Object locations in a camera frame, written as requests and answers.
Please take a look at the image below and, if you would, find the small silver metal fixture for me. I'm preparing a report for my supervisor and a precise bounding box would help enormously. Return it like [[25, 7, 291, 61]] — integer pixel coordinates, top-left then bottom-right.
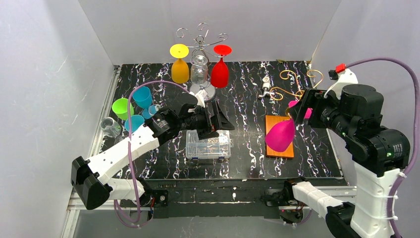
[[258, 76, 271, 99]]

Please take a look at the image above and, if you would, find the silver wire glass rack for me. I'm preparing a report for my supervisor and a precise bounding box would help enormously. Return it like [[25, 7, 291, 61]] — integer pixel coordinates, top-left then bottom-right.
[[188, 22, 228, 102]]

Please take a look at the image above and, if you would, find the clear glass wine glass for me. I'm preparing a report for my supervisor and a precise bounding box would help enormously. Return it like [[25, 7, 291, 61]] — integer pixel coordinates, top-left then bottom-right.
[[100, 117, 121, 138], [148, 104, 161, 116]]

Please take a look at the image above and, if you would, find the red plastic wine glass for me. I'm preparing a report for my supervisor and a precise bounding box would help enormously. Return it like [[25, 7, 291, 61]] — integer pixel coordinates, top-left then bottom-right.
[[210, 45, 232, 88]]

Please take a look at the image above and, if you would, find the orange wooden rack base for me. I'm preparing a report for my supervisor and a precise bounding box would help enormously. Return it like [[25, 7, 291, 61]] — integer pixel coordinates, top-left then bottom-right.
[[265, 115, 294, 158]]

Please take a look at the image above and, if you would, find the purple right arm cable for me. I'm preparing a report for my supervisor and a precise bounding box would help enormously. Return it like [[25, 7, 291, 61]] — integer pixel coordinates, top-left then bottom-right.
[[295, 57, 420, 238]]

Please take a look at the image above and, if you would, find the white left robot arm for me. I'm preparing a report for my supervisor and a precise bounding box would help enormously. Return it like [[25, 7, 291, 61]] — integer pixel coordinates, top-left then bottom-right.
[[71, 93, 235, 210]]

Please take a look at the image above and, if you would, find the clear plastic screw box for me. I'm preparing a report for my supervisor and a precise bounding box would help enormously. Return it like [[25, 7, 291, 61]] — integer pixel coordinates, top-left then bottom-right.
[[185, 130, 231, 160]]

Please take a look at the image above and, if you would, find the blue plastic wine glass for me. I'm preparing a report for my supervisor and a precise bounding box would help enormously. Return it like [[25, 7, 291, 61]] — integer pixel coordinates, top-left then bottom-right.
[[124, 115, 145, 132], [132, 86, 153, 119]]

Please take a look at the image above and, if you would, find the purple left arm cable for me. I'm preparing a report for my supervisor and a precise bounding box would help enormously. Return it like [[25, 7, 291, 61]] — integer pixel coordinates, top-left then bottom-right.
[[113, 80, 198, 229]]

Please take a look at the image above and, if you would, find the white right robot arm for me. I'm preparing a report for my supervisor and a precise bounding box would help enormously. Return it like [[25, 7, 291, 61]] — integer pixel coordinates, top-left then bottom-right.
[[283, 64, 411, 238]]

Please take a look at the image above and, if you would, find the gold wire glass rack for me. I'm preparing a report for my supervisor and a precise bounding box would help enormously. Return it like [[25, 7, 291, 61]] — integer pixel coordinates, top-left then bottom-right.
[[264, 69, 323, 117]]

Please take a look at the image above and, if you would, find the pink plastic wine glass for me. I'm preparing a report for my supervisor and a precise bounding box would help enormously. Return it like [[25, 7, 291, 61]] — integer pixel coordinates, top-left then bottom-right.
[[265, 100, 298, 153]]

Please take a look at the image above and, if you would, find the yellow plastic wine glass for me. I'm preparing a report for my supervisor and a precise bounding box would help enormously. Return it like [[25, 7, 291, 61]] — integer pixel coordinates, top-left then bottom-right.
[[170, 44, 189, 84]]

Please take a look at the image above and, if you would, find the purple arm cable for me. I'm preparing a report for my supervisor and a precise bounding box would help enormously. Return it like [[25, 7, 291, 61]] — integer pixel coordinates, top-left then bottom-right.
[[295, 57, 420, 238], [113, 80, 198, 229]]

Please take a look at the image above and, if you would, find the green plastic wine glass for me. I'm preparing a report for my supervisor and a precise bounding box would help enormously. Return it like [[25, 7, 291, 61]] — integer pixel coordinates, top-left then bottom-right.
[[111, 98, 134, 120]]

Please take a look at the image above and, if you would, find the clear glass on silver rack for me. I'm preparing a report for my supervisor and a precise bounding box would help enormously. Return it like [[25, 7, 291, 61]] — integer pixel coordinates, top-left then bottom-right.
[[190, 55, 208, 85]]

